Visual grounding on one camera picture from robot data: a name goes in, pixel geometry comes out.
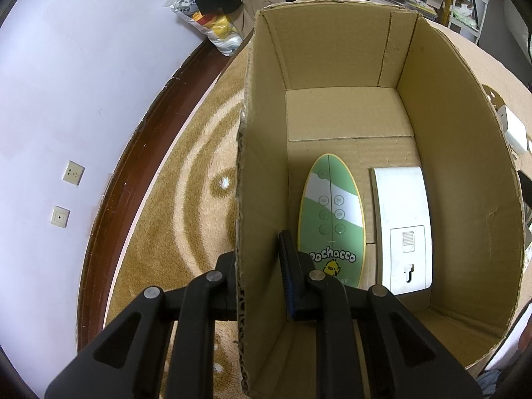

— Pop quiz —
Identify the white square charger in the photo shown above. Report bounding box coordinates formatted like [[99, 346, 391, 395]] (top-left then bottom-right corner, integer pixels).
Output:
[[498, 105, 529, 155]]

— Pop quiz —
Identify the white rectangular device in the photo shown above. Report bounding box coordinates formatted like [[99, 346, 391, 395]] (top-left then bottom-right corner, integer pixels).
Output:
[[370, 166, 434, 296]]

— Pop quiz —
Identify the cardboard box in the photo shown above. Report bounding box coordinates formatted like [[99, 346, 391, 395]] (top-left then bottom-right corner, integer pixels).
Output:
[[235, 0, 526, 397]]

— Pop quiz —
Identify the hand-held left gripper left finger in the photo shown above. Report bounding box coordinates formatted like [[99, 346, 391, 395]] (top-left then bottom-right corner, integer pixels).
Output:
[[44, 251, 237, 399]]

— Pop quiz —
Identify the cream wall socket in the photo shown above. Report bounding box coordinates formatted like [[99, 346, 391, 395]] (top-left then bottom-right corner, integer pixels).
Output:
[[50, 205, 70, 228], [62, 160, 86, 186]]

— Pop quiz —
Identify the green oval remote control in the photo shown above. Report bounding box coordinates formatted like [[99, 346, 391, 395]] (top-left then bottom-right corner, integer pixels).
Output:
[[297, 154, 366, 289]]

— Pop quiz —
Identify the dark wooden baseboard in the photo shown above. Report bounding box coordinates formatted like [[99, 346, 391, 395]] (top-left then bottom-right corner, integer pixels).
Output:
[[77, 35, 233, 352]]

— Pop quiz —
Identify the clear plastic bag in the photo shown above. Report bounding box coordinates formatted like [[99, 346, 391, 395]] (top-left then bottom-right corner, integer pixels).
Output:
[[163, 0, 246, 57]]

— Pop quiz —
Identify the white wire rack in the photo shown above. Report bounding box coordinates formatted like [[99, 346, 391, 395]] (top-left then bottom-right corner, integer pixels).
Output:
[[449, 0, 489, 46]]

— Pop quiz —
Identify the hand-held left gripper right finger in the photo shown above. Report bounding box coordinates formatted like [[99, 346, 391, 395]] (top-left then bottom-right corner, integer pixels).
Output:
[[278, 230, 485, 399]]

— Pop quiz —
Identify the blue grey cloth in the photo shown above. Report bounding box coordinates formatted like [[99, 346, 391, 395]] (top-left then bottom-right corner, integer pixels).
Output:
[[477, 363, 514, 393]]

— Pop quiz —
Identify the tan patterned shaggy rug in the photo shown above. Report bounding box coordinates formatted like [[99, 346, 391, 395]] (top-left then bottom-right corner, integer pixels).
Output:
[[102, 44, 267, 399]]

